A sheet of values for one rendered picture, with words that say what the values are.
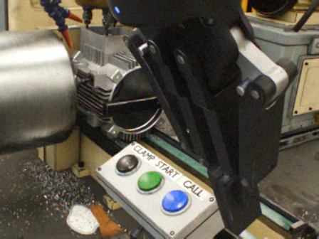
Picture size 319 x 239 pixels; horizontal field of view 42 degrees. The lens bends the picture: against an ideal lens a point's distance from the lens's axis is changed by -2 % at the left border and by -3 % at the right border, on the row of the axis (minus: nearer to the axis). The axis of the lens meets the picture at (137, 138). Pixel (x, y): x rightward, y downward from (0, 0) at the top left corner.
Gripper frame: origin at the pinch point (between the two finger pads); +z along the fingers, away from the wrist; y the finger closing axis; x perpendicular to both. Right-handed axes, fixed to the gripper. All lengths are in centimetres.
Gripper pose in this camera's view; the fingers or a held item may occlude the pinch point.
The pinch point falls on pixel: (236, 193)
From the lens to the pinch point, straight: 33.4
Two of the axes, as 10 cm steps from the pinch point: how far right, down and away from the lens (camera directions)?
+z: 3.3, 7.2, 6.1
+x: -7.7, 5.8, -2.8
